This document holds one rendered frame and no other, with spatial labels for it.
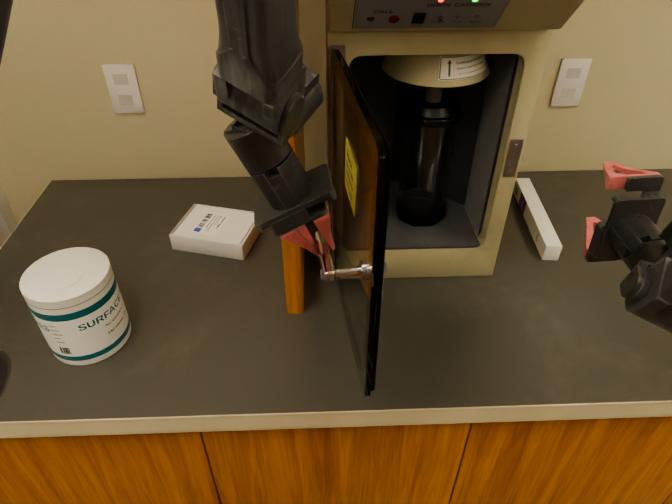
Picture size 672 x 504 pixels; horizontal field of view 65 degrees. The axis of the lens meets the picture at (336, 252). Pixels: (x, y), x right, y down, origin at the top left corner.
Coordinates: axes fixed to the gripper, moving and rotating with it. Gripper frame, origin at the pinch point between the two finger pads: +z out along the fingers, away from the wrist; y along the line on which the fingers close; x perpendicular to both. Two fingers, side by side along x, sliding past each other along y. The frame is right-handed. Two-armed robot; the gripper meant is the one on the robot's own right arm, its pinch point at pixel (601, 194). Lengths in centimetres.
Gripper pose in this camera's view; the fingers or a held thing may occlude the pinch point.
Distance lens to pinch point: 87.7
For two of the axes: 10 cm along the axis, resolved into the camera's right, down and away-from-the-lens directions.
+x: -10.0, 0.6, 0.0
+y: -0.5, -7.7, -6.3
